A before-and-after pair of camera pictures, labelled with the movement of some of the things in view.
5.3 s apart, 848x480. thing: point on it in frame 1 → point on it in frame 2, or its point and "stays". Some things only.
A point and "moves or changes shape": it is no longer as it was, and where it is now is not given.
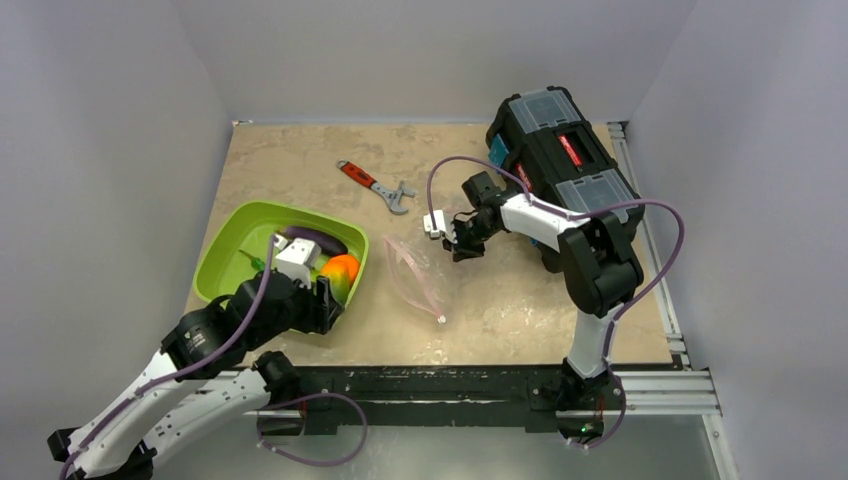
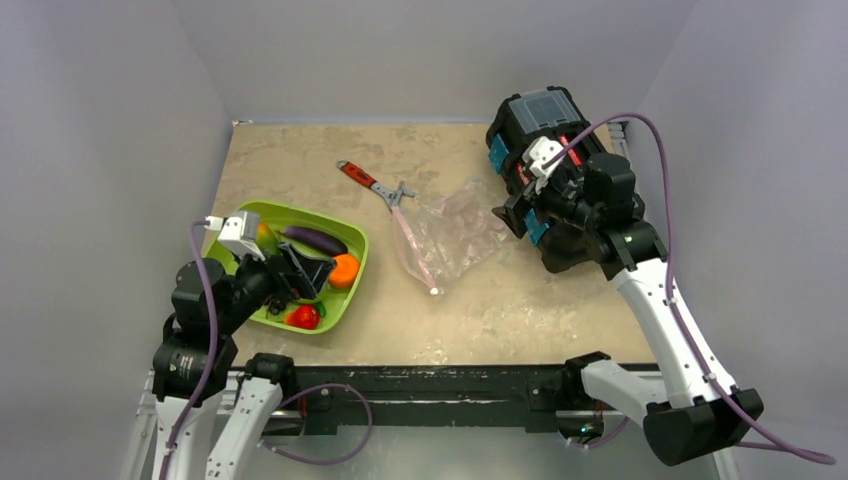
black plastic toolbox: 559,166 stays
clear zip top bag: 419,278 moves or changes shape
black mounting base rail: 539,391 stays
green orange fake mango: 342,271 → 267,239
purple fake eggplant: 325,241 stays
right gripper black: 463,235 → 553,196
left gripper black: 323,306 → 290,269
